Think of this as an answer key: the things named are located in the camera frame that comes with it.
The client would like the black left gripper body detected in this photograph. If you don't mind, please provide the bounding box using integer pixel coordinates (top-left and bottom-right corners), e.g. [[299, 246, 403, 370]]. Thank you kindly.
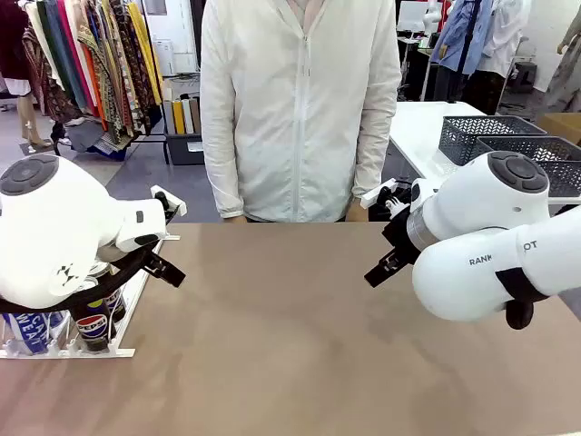
[[138, 246, 172, 276]]

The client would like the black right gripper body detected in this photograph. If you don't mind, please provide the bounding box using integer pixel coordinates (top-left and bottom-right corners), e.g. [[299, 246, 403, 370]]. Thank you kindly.
[[381, 211, 419, 270]]

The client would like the grey plastic lattice basket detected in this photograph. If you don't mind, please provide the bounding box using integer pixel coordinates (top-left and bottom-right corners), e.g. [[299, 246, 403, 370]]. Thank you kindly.
[[476, 135, 581, 199], [438, 114, 548, 167]]

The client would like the blue Pocari Sweat can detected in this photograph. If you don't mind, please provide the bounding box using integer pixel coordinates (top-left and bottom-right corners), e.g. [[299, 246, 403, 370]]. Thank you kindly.
[[2, 310, 70, 356]]

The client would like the person's left forearm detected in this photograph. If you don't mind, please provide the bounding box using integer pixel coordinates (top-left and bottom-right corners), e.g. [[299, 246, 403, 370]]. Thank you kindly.
[[351, 113, 403, 202]]

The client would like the person's right forearm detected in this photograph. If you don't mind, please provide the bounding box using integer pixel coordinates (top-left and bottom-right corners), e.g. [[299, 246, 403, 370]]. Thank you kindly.
[[202, 131, 247, 222]]

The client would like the white can dispenser rack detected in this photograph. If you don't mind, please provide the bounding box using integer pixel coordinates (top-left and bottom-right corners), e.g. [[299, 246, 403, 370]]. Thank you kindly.
[[0, 222, 182, 361]]

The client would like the person's left hand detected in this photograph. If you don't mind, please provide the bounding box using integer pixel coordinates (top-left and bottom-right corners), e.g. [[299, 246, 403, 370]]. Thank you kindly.
[[346, 197, 369, 223]]

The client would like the white side table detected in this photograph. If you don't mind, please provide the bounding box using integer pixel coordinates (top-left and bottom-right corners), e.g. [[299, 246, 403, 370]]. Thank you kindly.
[[389, 100, 581, 205]]

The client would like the grey storage bin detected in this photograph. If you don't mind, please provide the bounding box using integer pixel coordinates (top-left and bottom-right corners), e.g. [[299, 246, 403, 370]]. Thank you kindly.
[[165, 132, 206, 166]]

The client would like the grey fabric pile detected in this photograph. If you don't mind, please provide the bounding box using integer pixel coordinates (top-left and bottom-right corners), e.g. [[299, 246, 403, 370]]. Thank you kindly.
[[65, 120, 133, 163]]

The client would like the person in white jacket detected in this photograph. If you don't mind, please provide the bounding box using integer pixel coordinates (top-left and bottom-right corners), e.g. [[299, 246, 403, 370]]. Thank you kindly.
[[199, 0, 403, 223]]

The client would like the olive patterned hanging fabric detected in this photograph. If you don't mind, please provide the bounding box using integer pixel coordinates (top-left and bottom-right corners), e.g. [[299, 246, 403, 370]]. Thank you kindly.
[[76, 17, 137, 147]]

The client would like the orange hanging fabric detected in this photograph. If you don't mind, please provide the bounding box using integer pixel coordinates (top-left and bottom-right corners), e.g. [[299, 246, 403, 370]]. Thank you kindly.
[[81, 49, 110, 133]]

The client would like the beige display mannequin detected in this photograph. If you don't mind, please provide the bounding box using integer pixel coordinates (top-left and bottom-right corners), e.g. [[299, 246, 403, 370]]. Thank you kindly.
[[2, 76, 54, 152]]

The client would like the brown patterned garment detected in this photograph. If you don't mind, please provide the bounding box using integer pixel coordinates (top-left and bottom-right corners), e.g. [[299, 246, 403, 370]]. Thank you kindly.
[[22, 26, 85, 124]]

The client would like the brown cardboard box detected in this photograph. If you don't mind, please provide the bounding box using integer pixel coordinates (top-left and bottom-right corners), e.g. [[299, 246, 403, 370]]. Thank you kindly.
[[537, 112, 581, 147]]

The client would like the dark patterned hanging fabric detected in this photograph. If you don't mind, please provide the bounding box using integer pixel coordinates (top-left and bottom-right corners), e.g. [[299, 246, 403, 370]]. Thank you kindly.
[[108, 0, 156, 134]]

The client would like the white floor appliance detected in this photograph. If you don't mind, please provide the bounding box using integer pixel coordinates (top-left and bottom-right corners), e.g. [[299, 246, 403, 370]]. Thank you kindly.
[[152, 38, 176, 77]]

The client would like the yellow hanging fabric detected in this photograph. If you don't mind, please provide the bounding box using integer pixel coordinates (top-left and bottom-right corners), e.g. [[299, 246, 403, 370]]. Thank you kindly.
[[126, 2, 163, 106]]

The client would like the black clothes stand pole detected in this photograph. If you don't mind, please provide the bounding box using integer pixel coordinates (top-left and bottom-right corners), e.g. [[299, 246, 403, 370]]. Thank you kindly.
[[455, 0, 483, 104]]

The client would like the small black step stool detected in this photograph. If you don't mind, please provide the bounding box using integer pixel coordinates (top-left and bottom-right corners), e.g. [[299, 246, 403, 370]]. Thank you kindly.
[[514, 61, 539, 94]]

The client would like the blue hanging shirt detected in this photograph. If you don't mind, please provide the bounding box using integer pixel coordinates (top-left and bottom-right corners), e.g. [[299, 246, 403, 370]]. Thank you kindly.
[[429, 0, 494, 76]]

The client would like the teal hanging fabric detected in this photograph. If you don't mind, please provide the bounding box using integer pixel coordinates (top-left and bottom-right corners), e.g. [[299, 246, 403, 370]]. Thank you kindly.
[[44, 0, 88, 111]]

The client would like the white hanging shirt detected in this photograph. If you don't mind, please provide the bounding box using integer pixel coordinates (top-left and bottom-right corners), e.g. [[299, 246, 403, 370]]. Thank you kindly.
[[476, 0, 532, 78]]

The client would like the mannequin in grey dress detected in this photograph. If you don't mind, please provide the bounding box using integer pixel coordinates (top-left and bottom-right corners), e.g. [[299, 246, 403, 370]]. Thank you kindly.
[[544, 8, 581, 114]]

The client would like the green hanging fabric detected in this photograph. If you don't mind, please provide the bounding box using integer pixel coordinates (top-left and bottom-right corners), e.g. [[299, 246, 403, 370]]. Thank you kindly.
[[35, 0, 74, 99]]

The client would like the dark red garment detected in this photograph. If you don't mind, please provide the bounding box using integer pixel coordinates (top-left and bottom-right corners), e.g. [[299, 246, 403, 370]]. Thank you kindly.
[[0, 0, 31, 81]]

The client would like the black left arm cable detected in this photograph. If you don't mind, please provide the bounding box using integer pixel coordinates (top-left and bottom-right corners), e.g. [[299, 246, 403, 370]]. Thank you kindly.
[[0, 250, 159, 315]]

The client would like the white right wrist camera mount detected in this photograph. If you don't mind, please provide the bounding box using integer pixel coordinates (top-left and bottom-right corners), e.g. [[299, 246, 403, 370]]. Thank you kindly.
[[361, 178, 412, 214]]

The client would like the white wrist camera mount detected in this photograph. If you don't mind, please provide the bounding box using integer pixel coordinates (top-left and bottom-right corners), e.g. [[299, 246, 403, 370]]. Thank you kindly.
[[150, 184, 188, 224], [361, 178, 412, 214]]

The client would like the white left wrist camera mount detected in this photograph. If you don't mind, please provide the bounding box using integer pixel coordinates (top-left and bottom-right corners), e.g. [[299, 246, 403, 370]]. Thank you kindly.
[[150, 184, 188, 224]]

